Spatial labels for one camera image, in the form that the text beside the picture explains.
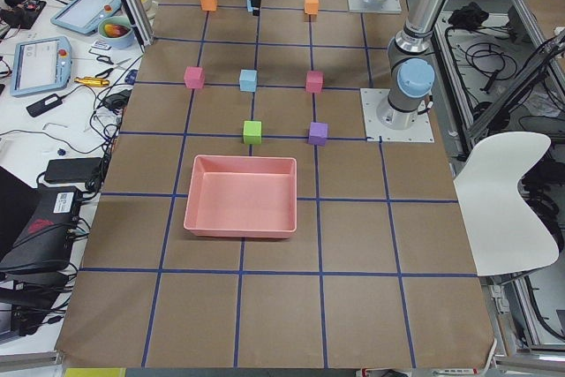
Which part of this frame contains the black computer box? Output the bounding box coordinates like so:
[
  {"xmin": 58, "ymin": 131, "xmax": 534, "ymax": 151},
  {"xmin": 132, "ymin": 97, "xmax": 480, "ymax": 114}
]
[{"xmin": 1, "ymin": 186, "xmax": 81, "ymax": 275}]

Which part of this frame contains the gold tool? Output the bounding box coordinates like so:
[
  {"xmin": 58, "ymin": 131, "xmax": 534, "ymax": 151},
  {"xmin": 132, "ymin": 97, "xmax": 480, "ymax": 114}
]
[{"xmin": 74, "ymin": 77, "xmax": 110, "ymax": 87}]

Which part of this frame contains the purple foam block left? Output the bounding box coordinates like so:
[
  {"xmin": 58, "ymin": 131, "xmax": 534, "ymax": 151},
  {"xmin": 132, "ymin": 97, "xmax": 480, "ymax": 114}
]
[{"xmin": 307, "ymin": 122, "xmax": 328, "ymax": 146}]

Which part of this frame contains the pink foam block far left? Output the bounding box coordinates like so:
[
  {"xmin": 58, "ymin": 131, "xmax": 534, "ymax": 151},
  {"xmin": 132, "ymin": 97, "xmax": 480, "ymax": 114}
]
[{"xmin": 184, "ymin": 66, "xmax": 205, "ymax": 89}]

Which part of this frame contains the pink plastic bin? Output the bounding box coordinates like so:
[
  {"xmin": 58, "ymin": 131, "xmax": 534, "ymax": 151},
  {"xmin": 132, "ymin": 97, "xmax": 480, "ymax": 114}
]
[{"xmin": 184, "ymin": 155, "xmax": 298, "ymax": 238}]

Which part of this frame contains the blue teach pendant near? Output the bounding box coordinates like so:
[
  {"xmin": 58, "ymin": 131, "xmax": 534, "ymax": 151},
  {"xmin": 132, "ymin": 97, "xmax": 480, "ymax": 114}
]
[{"xmin": 10, "ymin": 36, "xmax": 72, "ymax": 97}]

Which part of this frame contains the pink foam block near left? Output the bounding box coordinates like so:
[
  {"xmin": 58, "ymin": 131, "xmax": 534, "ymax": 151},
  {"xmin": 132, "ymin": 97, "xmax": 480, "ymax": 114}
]
[{"xmin": 305, "ymin": 71, "xmax": 324, "ymax": 94}]

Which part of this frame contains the pink foam block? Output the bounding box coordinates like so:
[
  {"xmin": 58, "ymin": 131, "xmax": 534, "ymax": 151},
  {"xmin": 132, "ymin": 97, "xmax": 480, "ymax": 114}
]
[
  {"xmin": 184, "ymin": 66, "xmax": 205, "ymax": 89},
  {"xmin": 305, "ymin": 71, "xmax": 324, "ymax": 94}
]

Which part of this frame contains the orange foam block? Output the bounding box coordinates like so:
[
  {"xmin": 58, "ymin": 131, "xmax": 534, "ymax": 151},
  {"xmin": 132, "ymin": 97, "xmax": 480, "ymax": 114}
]
[
  {"xmin": 304, "ymin": 0, "xmax": 320, "ymax": 16},
  {"xmin": 200, "ymin": 0, "xmax": 218, "ymax": 11}
]

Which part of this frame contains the blue teach pendant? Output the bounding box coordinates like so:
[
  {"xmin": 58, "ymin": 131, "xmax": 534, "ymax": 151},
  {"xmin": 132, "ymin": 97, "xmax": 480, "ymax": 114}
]
[
  {"xmin": 50, "ymin": 0, "xmax": 122, "ymax": 34},
  {"xmin": 10, "ymin": 36, "xmax": 72, "ymax": 97}
]

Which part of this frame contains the green foam block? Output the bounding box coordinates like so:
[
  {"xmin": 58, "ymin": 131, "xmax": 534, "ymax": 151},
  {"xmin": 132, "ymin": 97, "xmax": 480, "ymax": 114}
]
[{"xmin": 243, "ymin": 120, "xmax": 262, "ymax": 145}]

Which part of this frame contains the blue teach pendant far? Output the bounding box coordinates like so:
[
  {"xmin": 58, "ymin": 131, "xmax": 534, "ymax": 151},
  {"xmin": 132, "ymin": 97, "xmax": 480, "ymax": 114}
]
[{"xmin": 50, "ymin": 0, "xmax": 122, "ymax": 34}]

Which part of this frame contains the white chair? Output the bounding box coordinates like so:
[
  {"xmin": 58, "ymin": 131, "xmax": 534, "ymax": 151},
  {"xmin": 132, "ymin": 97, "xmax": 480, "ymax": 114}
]
[{"xmin": 454, "ymin": 132, "xmax": 559, "ymax": 276}]

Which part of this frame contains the black power adapter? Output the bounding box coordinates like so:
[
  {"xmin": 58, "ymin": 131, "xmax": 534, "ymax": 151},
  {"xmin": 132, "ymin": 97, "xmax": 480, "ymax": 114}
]
[{"xmin": 26, "ymin": 94, "xmax": 63, "ymax": 117}]

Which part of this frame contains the orange foam block far right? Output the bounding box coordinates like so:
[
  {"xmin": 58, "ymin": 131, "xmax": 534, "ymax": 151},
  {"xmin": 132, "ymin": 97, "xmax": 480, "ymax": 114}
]
[{"xmin": 200, "ymin": 0, "xmax": 218, "ymax": 11}]

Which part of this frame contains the orange foam block near right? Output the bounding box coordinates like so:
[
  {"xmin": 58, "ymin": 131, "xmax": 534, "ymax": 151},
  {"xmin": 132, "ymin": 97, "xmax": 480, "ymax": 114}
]
[{"xmin": 304, "ymin": 0, "xmax": 320, "ymax": 16}]

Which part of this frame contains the blue bowl with fruit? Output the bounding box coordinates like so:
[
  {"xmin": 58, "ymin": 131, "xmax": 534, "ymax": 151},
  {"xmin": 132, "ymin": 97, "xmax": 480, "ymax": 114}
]
[{"xmin": 98, "ymin": 16, "xmax": 135, "ymax": 49}]

